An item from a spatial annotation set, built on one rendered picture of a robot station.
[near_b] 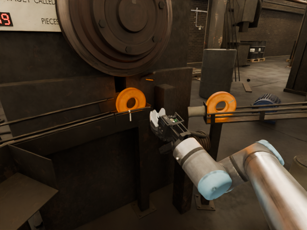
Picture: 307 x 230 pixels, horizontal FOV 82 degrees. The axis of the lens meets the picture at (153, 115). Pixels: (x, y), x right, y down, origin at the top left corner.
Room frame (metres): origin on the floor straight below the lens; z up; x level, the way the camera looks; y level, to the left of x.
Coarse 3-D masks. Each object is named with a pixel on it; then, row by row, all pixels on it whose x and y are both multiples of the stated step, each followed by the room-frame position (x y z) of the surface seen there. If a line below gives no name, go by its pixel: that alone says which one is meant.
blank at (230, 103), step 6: (210, 96) 0.90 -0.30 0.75; (216, 96) 0.87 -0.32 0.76; (222, 96) 0.87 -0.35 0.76; (228, 96) 0.87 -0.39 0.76; (210, 102) 0.87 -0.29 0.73; (216, 102) 0.87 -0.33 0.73; (228, 102) 0.87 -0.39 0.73; (234, 102) 0.87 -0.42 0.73; (210, 108) 0.87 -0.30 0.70; (228, 108) 0.87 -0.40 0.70; (234, 108) 0.87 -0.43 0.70; (222, 114) 0.87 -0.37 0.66; (228, 114) 0.87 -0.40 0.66
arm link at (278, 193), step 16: (256, 144) 0.46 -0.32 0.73; (240, 160) 0.44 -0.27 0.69; (256, 160) 0.38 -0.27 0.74; (272, 160) 0.36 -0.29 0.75; (240, 176) 0.42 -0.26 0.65; (256, 176) 0.32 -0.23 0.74; (272, 176) 0.28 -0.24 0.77; (288, 176) 0.28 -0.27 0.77; (256, 192) 0.28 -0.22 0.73; (272, 192) 0.24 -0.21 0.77; (288, 192) 0.22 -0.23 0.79; (304, 192) 0.23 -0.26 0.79; (272, 208) 0.21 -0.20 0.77; (288, 208) 0.19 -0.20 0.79; (304, 208) 0.18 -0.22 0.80; (272, 224) 0.19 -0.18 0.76; (288, 224) 0.17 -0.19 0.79; (304, 224) 0.16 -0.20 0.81
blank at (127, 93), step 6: (126, 90) 0.82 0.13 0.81; (132, 90) 0.83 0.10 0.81; (138, 90) 0.85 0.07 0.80; (120, 96) 0.80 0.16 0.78; (126, 96) 0.81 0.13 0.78; (132, 96) 0.83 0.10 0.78; (138, 96) 0.85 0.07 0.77; (144, 96) 0.87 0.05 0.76; (120, 102) 0.79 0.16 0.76; (126, 102) 0.81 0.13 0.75; (138, 102) 0.85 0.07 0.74; (144, 102) 0.87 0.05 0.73; (120, 108) 0.79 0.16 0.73; (126, 108) 0.81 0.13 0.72; (132, 108) 0.85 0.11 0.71
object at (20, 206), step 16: (0, 160) 0.46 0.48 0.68; (16, 160) 0.48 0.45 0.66; (32, 160) 0.44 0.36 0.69; (48, 160) 0.41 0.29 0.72; (0, 176) 0.44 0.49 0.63; (16, 176) 0.47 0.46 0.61; (32, 176) 0.45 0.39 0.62; (48, 176) 0.42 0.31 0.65; (0, 192) 0.40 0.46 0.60; (16, 192) 0.40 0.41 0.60; (32, 192) 0.40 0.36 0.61; (48, 192) 0.40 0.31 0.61; (0, 208) 0.35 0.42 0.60; (16, 208) 0.35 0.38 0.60; (32, 208) 0.35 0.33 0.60; (0, 224) 0.31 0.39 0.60; (16, 224) 0.30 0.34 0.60
